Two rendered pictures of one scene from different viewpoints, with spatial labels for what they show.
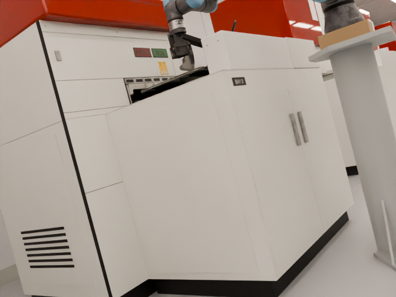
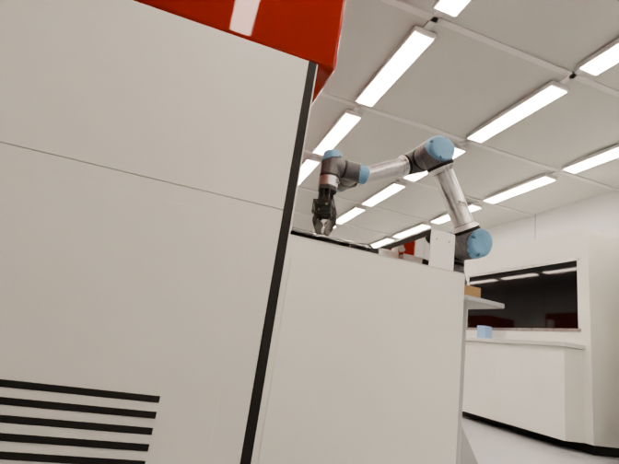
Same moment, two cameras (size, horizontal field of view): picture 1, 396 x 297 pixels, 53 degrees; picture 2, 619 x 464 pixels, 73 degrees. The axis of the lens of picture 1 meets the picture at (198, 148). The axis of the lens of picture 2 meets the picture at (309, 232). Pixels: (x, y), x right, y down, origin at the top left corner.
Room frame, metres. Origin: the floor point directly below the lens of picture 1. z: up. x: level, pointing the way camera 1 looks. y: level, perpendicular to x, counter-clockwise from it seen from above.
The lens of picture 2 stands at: (0.99, 1.19, 0.53)
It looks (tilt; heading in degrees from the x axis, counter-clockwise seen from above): 15 degrees up; 306
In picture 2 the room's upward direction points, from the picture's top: 9 degrees clockwise
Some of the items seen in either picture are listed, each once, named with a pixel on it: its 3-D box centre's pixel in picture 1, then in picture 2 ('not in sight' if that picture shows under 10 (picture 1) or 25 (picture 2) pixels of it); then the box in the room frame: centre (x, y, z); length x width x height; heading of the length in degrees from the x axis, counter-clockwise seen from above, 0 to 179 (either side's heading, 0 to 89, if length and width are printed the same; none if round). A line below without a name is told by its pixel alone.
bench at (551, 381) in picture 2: not in sight; (534, 336); (1.65, -4.19, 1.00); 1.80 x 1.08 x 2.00; 143
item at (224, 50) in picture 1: (252, 55); (399, 263); (1.64, -0.31, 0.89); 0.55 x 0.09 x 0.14; 143
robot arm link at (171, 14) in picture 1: (173, 10); (332, 165); (1.85, -0.05, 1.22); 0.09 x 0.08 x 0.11; 53
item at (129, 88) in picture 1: (160, 92); not in sight; (2.03, 0.11, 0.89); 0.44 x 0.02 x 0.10; 143
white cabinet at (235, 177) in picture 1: (246, 171); (308, 380); (1.91, -0.19, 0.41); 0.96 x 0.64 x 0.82; 143
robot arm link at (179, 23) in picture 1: (177, 26); (329, 183); (1.85, -0.05, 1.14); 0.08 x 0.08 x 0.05
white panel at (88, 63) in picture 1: (126, 69); (266, 185); (1.90, 0.23, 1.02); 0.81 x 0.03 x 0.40; 143
